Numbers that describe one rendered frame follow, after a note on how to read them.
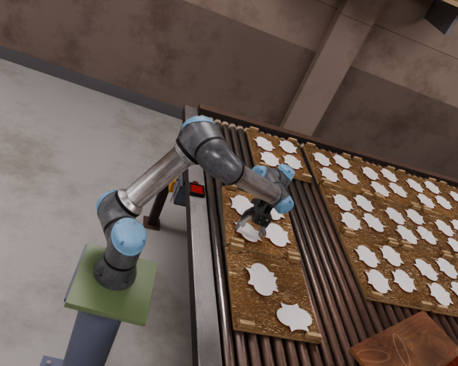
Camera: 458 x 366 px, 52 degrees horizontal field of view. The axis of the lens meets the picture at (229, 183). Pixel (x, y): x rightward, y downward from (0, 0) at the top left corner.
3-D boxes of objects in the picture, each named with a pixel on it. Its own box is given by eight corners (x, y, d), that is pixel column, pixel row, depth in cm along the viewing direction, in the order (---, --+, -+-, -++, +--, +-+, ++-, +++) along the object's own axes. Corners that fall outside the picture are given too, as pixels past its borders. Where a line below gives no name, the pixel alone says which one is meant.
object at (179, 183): (169, 208, 245) (179, 181, 235) (169, 191, 256) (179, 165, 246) (189, 212, 248) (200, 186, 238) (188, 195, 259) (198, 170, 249)
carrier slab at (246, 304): (232, 330, 165) (234, 327, 165) (225, 247, 198) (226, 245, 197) (319, 344, 175) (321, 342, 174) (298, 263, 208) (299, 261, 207)
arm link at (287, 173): (275, 160, 192) (288, 163, 197) (262, 182, 196) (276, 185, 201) (286, 171, 186) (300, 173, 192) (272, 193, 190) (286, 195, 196)
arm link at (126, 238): (108, 271, 156) (118, 245, 148) (99, 240, 164) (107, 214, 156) (142, 267, 162) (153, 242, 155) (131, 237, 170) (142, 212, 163)
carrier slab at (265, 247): (225, 245, 200) (226, 242, 199) (221, 187, 232) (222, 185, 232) (299, 263, 208) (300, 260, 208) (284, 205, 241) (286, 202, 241)
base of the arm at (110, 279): (88, 284, 161) (94, 266, 155) (98, 251, 173) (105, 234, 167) (131, 295, 164) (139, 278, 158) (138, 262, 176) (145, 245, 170)
